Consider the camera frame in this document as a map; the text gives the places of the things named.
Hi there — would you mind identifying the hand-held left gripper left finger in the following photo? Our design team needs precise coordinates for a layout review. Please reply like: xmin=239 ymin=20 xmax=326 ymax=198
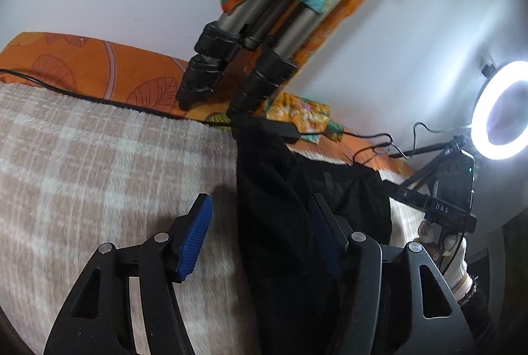
xmin=43 ymin=193 xmax=214 ymax=355

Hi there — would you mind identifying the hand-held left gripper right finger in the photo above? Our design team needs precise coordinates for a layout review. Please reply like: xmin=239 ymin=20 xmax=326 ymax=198
xmin=311 ymin=193 xmax=475 ymax=355

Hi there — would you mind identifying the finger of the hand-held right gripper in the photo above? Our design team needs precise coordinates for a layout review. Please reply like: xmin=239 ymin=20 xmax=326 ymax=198
xmin=381 ymin=179 xmax=434 ymax=210

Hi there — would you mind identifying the black t-shirt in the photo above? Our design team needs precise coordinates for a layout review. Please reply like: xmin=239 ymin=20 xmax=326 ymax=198
xmin=231 ymin=118 xmax=413 ymax=355

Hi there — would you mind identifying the person's right forearm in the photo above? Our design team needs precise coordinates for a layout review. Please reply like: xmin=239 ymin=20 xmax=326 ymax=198
xmin=451 ymin=274 xmax=502 ymax=351

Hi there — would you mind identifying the person's right hand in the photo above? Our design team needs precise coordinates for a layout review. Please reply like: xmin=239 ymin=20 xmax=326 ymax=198
xmin=414 ymin=221 xmax=469 ymax=292

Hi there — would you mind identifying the beige checked blanket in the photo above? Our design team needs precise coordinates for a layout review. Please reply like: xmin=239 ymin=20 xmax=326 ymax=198
xmin=0 ymin=83 xmax=425 ymax=355

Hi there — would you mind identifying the folded silver tripod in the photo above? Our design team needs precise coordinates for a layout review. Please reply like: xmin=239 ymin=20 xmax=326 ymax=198
xmin=175 ymin=0 xmax=324 ymax=120

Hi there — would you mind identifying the orange leaf-print bedsheet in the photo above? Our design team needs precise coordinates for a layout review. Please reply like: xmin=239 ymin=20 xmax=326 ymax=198
xmin=0 ymin=32 xmax=417 ymax=178

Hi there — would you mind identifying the white ring light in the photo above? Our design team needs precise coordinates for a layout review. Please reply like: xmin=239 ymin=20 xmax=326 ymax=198
xmin=472 ymin=60 xmax=528 ymax=160

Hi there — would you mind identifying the beaded bracelet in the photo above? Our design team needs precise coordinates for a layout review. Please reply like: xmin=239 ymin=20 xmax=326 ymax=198
xmin=456 ymin=276 xmax=480 ymax=307

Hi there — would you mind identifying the black power cable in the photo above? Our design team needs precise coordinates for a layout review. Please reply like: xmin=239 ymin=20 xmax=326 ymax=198
xmin=0 ymin=68 xmax=475 ymax=170

